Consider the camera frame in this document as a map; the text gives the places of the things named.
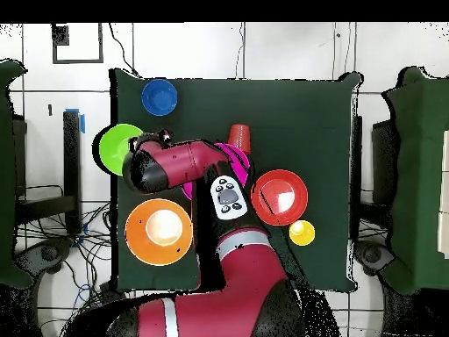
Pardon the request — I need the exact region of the large pink bowl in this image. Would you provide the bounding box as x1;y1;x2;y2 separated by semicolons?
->
180;141;251;200

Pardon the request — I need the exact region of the orange-red ribbed cup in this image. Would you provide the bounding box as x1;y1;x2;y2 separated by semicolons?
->
227;123;253;155

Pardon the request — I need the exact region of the large orange bowl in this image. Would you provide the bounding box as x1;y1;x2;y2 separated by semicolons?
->
125;197;194;267

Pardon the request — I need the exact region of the small dark blue bowl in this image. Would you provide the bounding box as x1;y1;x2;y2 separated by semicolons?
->
140;78;179;117

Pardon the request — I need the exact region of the light green bowl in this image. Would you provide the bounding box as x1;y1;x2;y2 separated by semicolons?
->
98;123;144;176

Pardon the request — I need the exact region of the red shallow bowl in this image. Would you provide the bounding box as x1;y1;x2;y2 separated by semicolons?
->
251;168;309;226

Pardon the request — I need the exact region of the yellow cup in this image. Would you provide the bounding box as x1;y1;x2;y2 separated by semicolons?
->
289;219;316;247

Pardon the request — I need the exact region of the dark green tablecloth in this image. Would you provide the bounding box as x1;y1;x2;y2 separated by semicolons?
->
110;68;362;292

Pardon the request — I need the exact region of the green-clothed side table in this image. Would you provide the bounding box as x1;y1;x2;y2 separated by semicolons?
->
0;59;32;289
381;66;449;296

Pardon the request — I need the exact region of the black stand frame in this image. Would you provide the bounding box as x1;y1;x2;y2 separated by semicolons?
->
350;115;403;243
13;110;83;234

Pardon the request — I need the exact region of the tangle of floor cables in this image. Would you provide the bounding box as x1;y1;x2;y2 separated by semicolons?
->
15;201;120;337

